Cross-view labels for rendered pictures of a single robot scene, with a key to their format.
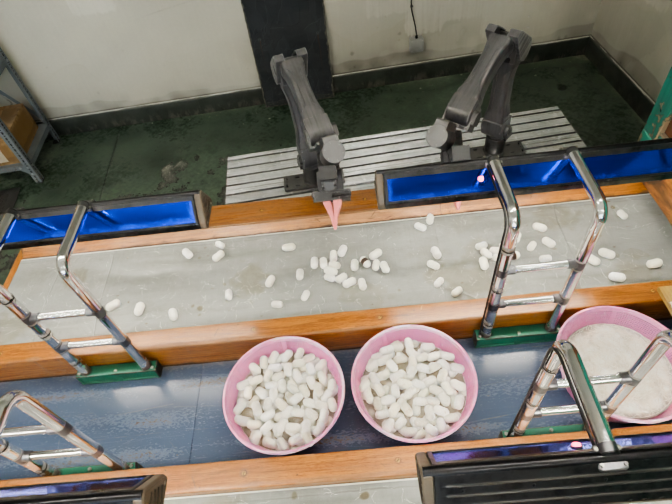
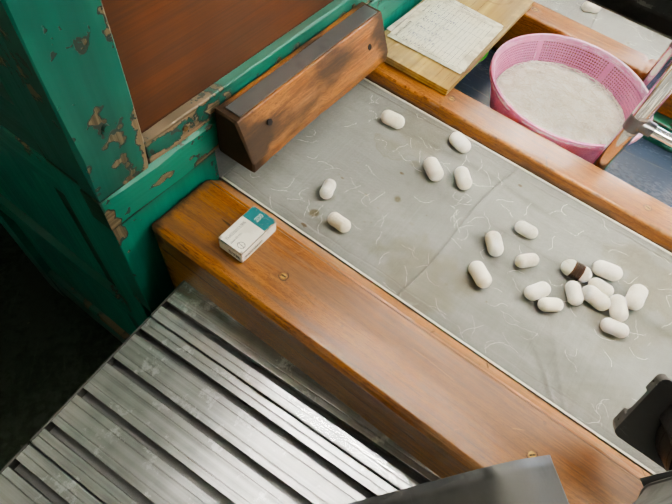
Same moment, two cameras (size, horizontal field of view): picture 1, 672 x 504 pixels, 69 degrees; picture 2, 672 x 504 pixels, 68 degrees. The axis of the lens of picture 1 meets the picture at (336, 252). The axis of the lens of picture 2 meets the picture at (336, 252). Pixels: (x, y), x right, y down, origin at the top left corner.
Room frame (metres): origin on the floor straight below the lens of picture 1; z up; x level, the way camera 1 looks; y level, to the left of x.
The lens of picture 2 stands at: (1.20, -0.58, 1.26)
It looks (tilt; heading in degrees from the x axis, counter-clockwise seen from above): 58 degrees down; 202
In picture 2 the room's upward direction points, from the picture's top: 12 degrees clockwise
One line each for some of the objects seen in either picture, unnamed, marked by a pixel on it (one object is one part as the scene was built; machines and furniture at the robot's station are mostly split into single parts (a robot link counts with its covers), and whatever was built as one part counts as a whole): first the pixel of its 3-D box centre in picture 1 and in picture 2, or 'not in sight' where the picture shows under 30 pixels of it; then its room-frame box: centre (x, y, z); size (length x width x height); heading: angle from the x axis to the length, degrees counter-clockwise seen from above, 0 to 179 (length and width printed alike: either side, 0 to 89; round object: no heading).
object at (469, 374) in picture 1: (412, 387); not in sight; (0.45, -0.12, 0.72); 0.27 x 0.27 x 0.10
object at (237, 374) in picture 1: (287, 399); not in sight; (0.47, 0.16, 0.72); 0.27 x 0.27 x 0.10
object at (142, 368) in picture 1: (88, 299); not in sight; (0.70, 0.57, 0.90); 0.20 x 0.19 x 0.45; 86
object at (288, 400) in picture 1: (288, 399); not in sight; (0.47, 0.16, 0.72); 0.24 x 0.24 x 0.06
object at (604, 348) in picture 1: (614, 371); (554, 112); (0.42, -0.56, 0.71); 0.22 x 0.22 x 0.06
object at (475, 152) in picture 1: (494, 143); not in sight; (1.23, -0.57, 0.71); 0.20 x 0.07 x 0.08; 90
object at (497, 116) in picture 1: (502, 88); not in sight; (1.22, -0.55, 0.92); 0.07 x 0.06 x 0.33; 44
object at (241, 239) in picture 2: not in sight; (248, 233); (0.95, -0.80, 0.78); 0.06 x 0.04 x 0.02; 176
